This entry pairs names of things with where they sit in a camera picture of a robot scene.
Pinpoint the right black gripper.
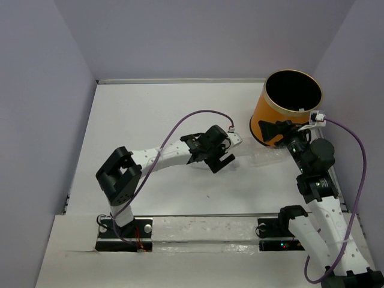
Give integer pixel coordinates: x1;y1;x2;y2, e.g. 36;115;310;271
257;119;310;173

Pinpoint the clear bottle long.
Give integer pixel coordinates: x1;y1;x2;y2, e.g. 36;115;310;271
233;137;257;157

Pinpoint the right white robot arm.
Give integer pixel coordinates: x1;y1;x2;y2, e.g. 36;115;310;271
259;121;383;287

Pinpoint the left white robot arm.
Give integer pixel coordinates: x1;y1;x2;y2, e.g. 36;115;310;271
95;125;242;238

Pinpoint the orange cylindrical bin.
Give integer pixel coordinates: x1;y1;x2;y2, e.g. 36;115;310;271
249;70;323;146

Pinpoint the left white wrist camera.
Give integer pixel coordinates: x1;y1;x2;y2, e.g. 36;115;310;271
227;126;243;149

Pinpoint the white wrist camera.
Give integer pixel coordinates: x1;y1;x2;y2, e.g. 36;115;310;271
227;126;243;149
298;110;326;131

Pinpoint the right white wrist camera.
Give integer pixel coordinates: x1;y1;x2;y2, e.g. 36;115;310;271
298;110;326;131

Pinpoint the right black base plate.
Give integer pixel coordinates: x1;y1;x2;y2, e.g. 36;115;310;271
255;218;304;252

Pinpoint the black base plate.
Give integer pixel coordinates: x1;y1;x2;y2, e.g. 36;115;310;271
255;218;304;252
95;214;153;253

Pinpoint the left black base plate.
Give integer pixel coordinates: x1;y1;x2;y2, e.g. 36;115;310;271
95;214;153;253

